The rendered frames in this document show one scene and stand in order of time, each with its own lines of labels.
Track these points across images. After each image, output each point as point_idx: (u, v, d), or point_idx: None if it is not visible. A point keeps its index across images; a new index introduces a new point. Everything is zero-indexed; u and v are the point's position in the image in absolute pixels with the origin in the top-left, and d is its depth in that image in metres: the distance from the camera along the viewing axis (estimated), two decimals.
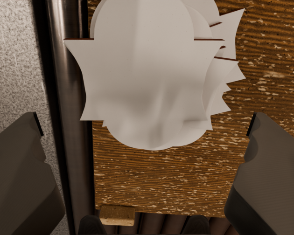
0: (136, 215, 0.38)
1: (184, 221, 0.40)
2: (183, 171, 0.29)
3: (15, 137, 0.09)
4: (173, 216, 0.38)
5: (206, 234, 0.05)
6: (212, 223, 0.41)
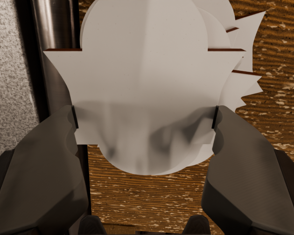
0: (136, 232, 0.35)
1: None
2: (188, 190, 0.26)
3: (53, 127, 0.09)
4: (177, 232, 0.36)
5: (206, 234, 0.05)
6: None
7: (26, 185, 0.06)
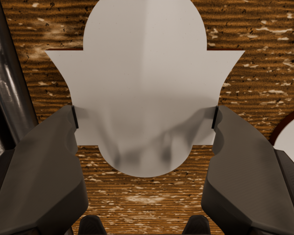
0: None
1: None
2: None
3: (53, 127, 0.09)
4: None
5: (206, 234, 0.05)
6: None
7: (26, 185, 0.06)
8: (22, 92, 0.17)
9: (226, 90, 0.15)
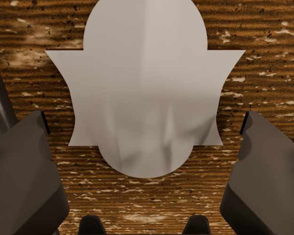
0: None
1: None
2: None
3: (23, 134, 0.09)
4: None
5: (206, 234, 0.05)
6: None
7: None
8: (6, 101, 0.15)
9: (237, 101, 0.13)
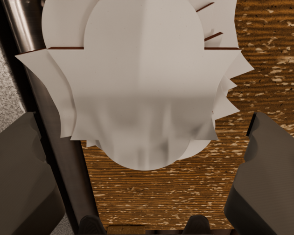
0: (148, 231, 0.35)
1: None
2: (193, 183, 0.25)
3: (15, 137, 0.09)
4: None
5: (206, 234, 0.05)
6: (235, 232, 0.37)
7: None
8: None
9: None
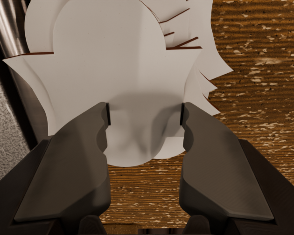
0: (141, 228, 0.35)
1: None
2: None
3: (87, 122, 0.10)
4: (183, 229, 0.35)
5: (206, 234, 0.05)
6: None
7: (56, 176, 0.07)
8: None
9: None
